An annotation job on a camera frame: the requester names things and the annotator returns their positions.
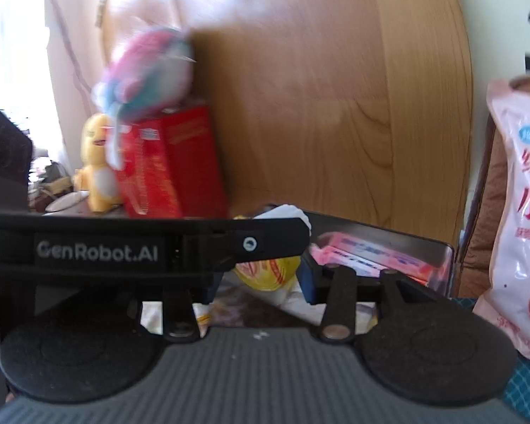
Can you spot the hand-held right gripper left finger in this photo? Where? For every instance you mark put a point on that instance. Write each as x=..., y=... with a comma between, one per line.
x=181, y=313

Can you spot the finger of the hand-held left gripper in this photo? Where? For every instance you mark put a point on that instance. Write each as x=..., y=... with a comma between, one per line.
x=265, y=240

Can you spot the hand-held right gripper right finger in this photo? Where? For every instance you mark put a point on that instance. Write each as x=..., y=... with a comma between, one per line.
x=308, y=280

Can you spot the yellow snack packet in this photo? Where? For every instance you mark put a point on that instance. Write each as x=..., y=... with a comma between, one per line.
x=265, y=274

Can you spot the black tray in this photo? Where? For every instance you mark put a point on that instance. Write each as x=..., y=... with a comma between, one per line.
x=380, y=234

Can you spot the pink snack packet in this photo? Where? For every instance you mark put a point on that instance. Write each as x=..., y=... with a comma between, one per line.
x=397, y=258
x=335, y=258

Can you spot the white snack packet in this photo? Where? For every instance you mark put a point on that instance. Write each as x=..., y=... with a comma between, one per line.
x=287, y=212

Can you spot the white round object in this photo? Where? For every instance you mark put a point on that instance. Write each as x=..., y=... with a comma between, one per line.
x=66, y=203

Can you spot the yellow duck plush toy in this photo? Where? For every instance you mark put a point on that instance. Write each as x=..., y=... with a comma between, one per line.
x=95, y=150

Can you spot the red cardboard box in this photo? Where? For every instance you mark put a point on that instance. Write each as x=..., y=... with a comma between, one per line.
x=172, y=163

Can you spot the dark fabric object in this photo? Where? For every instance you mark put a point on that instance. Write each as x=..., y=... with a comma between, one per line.
x=4, y=154

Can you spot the wooden headboard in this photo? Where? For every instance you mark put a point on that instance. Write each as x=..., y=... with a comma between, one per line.
x=313, y=97

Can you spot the pink and blue plush toy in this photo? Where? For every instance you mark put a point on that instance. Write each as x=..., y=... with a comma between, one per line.
x=150, y=70

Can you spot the large pink snack bag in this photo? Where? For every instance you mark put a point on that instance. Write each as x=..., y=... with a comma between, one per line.
x=521, y=251

